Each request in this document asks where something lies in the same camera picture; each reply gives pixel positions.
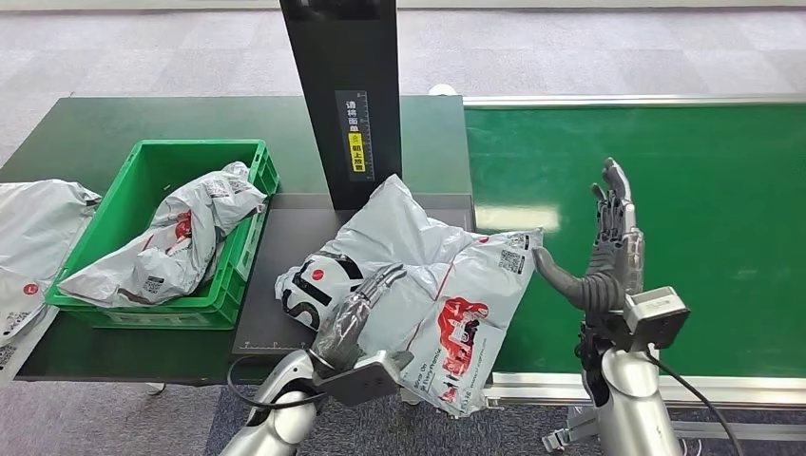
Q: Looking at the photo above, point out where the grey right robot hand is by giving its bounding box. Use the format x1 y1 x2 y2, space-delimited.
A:
532 157 647 314

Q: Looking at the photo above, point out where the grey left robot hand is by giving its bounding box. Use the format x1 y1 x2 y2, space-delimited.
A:
311 262 408 379

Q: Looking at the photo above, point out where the grey package with red print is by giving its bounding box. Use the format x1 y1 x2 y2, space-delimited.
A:
274 174 545 419

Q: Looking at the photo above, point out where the green conveyor belt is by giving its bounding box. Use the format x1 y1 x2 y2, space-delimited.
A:
464 104 806 380

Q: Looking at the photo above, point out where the grey crumpled courier package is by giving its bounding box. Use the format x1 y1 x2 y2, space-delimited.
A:
57 161 270 309

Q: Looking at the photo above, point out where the black inbound scanner machine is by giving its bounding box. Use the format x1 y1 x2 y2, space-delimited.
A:
231 0 477 357

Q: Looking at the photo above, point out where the flat white courier package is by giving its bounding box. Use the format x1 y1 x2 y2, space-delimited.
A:
0 305 62 387

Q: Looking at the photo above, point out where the plain white courier package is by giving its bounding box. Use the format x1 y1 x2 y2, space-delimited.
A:
0 179 103 346

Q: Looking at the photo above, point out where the green plastic crate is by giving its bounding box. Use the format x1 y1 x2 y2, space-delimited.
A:
44 139 280 333

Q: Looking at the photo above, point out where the dark green table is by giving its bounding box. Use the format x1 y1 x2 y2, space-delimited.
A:
0 95 475 387

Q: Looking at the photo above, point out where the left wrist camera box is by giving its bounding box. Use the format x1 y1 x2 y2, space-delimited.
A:
327 350 415 408

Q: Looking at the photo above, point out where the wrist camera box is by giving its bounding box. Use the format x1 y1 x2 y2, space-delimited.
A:
622 286 691 352
327 350 415 408

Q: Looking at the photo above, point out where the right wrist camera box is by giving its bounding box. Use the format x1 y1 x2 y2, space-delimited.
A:
622 286 691 352

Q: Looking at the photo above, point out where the aluminium conveyor frame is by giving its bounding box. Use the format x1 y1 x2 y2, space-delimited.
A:
399 83 806 456

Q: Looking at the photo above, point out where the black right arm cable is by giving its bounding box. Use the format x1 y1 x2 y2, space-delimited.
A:
642 348 748 456

